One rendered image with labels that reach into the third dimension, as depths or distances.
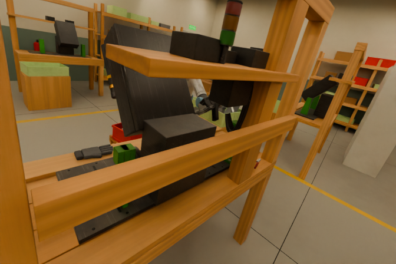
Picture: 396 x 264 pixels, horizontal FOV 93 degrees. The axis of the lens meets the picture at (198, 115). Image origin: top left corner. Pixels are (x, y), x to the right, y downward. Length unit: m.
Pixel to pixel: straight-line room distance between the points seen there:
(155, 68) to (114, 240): 0.65
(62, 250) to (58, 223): 0.39
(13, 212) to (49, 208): 0.07
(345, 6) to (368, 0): 0.54
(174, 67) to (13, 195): 0.39
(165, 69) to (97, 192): 0.30
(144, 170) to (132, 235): 0.41
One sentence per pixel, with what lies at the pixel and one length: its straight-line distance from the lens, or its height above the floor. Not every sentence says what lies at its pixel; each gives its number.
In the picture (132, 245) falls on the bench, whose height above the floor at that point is 0.88.
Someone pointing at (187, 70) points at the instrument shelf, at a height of 1.52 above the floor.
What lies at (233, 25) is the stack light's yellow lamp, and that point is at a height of 1.66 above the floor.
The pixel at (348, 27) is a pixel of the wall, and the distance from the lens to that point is 8.08.
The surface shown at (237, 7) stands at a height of 1.71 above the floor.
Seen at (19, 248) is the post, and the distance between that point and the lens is 0.58.
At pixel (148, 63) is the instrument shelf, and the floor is 1.53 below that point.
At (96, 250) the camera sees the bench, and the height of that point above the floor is 0.88.
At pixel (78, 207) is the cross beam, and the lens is 0.48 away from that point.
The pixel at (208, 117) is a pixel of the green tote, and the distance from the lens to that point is 2.22.
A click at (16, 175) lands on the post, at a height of 1.31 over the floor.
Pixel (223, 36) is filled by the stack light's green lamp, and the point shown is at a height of 1.62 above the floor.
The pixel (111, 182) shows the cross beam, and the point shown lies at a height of 1.27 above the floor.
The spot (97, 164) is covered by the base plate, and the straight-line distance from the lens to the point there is 1.17.
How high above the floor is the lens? 1.58
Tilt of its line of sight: 20 degrees down
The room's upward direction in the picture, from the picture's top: 11 degrees clockwise
